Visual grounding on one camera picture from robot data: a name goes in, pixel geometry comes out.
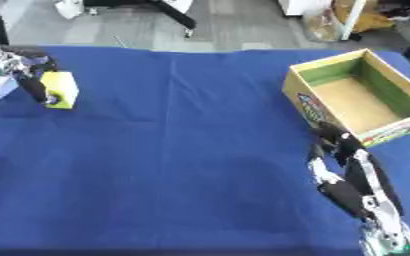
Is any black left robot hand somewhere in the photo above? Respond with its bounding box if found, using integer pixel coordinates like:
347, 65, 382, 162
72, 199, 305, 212
0, 45, 64, 106

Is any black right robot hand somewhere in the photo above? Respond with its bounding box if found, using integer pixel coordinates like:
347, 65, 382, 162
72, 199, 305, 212
306, 120, 407, 221

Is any yellow rectangular block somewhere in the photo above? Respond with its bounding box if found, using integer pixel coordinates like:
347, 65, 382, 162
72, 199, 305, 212
38, 71, 81, 110

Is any open cardboard box green inside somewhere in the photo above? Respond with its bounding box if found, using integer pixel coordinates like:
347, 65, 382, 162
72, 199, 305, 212
280, 48, 410, 148

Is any tan cardboard box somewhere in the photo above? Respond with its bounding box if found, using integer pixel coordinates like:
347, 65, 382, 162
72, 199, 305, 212
332, 0, 398, 34

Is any white paper bag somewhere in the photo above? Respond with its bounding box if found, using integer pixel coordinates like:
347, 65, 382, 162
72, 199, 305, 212
52, 0, 86, 20

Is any black office chair base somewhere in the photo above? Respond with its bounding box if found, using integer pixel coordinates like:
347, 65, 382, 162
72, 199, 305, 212
82, 0, 198, 38

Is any white table leg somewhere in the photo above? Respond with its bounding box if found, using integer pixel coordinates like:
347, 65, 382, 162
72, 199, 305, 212
339, 0, 370, 42

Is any clear plastic bag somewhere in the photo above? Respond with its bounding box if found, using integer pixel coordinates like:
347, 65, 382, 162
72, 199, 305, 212
297, 6, 345, 43

